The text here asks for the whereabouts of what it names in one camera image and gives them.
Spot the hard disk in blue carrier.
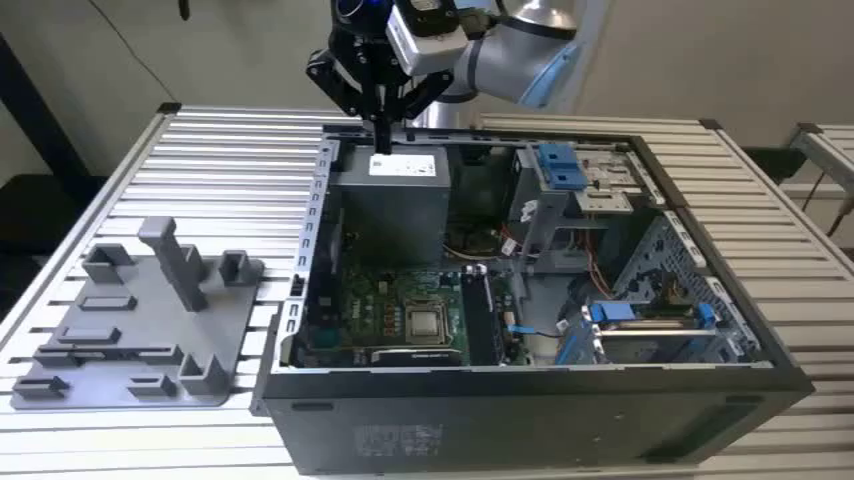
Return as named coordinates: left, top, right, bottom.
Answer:
left=584, top=299, right=722, bottom=366

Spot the black open PC case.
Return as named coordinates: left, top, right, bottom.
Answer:
left=250, top=122, right=817, bottom=476

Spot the silver CPU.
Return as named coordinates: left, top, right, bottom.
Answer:
left=407, top=308, right=447, bottom=337

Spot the adjacent aluminium table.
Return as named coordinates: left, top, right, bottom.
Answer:
left=777, top=122, right=854, bottom=201

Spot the blue plastic drive latch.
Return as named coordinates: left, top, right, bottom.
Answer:
left=537, top=143, right=589, bottom=191

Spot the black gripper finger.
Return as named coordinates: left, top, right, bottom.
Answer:
left=306, top=48, right=385, bottom=154
left=382, top=72, right=457, bottom=154

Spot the green motherboard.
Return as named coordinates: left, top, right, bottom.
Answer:
left=293, top=264, right=535, bottom=369

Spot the yellow white power cable bundle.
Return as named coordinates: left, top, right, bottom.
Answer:
left=443, top=224, right=519, bottom=261

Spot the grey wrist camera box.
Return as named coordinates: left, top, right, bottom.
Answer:
left=386, top=7, right=469, bottom=77

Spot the black graphics card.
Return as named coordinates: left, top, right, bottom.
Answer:
left=370, top=347, right=463, bottom=369

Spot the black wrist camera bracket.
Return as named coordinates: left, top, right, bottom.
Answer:
left=406, top=0, right=486, bottom=39

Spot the thin black wall wire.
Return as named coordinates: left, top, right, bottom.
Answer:
left=86, top=0, right=178, bottom=105

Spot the grey metal drive cage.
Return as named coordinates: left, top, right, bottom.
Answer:
left=506, top=144, right=660, bottom=274

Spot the black CPU socket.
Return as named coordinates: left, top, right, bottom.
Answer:
left=398, top=297, right=457, bottom=347

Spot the grey power supply unit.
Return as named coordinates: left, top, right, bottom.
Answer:
left=331, top=147, right=453, bottom=266

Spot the black box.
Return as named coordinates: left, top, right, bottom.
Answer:
left=740, top=146, right=809, bottom=186

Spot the grey plastic parts rack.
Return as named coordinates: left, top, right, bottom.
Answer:
left=11, top=214, right=269, bottom=412

